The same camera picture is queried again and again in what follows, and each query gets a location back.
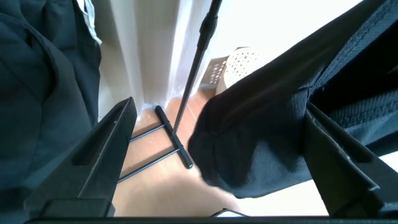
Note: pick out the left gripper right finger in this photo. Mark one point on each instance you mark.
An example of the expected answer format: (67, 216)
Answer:
(342, 186)

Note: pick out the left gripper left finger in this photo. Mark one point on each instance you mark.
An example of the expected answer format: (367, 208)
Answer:
(93, 174)

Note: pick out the white laundry basket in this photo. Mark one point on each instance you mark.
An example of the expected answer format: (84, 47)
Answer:
(242, 65)

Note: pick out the black clothes rack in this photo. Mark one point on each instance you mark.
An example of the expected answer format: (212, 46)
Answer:
(205, 31)

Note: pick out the beige curtain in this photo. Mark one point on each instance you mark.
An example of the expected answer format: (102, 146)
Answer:
(149, 46)

